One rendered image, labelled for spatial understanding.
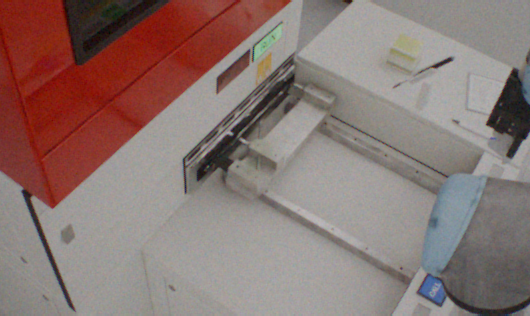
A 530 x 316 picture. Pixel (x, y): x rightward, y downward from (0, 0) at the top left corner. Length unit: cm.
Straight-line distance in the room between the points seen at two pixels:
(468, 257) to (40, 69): 54
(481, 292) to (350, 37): 111
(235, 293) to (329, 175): 40
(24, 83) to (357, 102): 98
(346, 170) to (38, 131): 89
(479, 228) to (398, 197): 88
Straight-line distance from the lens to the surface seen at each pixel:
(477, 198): 63
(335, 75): 154
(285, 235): 138
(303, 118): 153
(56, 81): 80
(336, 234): 136
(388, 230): 143
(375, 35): 169
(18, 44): 73
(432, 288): 121
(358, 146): 154
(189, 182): 136
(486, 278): 64
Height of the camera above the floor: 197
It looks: 49 degrees down
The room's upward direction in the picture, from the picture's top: 6 degrees clockwise
